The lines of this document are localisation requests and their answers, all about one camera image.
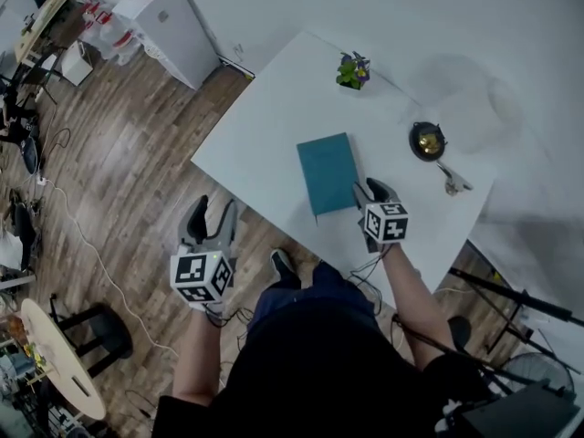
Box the person's right forearm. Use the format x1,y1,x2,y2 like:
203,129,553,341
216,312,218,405
381,243,458,370

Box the light wooden desk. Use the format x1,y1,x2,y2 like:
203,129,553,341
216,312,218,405
12,0,79,68

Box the round wooden table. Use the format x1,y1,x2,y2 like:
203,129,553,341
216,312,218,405
21,297,107,422

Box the person's left shoe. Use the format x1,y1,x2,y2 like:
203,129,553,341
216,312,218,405
269,248,303,290

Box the person's black shirt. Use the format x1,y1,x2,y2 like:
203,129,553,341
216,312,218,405
152,306,496,438

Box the teal book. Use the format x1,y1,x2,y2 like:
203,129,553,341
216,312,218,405
296,131,367,226

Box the water jug red cap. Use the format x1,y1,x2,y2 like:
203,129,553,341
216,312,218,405
107,14,141,66
80,0,115,36

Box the white box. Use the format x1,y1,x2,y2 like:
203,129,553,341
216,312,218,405
60,39,96,88

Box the white floor cable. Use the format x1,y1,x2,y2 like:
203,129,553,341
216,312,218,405
38,178,180,356

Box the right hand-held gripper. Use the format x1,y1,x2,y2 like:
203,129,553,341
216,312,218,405
351,177,411,255

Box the white water dispenser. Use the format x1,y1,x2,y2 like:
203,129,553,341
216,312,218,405
111,0,221,91

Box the person's blue trousers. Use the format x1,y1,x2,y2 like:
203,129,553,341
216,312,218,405
248,261,381,337

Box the small metal tool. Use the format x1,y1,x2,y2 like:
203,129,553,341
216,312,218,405
434,161,475,197

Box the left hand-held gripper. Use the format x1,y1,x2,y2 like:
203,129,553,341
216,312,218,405
170,193,238,314

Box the black case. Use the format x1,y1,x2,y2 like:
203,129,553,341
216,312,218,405
455,380,583,438

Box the wire grill floor fan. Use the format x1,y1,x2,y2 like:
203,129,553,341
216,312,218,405
501,352,576,399

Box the person's left forearm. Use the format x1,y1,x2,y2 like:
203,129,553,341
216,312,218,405
172,308,239,406

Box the black tripod stand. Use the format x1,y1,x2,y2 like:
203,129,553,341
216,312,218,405
449,266,584,376

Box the black stool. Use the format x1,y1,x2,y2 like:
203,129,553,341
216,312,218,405
48,302,134,379

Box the pile of snacks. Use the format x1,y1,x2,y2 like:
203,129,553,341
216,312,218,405
8,315,49,373

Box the potted purple flower plant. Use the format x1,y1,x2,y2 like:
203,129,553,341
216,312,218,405
336,51,372,94

